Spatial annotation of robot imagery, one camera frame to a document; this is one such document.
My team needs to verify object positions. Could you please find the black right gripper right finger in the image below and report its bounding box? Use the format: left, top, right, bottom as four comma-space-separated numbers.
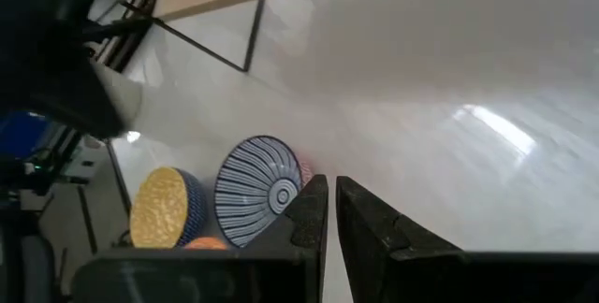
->
336, 175, 599, 303

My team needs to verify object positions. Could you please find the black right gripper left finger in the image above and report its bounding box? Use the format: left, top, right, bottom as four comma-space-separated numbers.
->
72, 174, 329, 303

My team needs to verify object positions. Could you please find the teal star pattern bowl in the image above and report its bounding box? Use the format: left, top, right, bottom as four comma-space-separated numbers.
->
183, 236, 230, 252

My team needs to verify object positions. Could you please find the blue striped bowl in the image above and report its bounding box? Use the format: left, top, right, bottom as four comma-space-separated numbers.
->
213, 134, 314, 249

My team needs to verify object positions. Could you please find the blue diamond pattern bowl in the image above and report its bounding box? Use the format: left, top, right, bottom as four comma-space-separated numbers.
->
129, 166, 208, 250

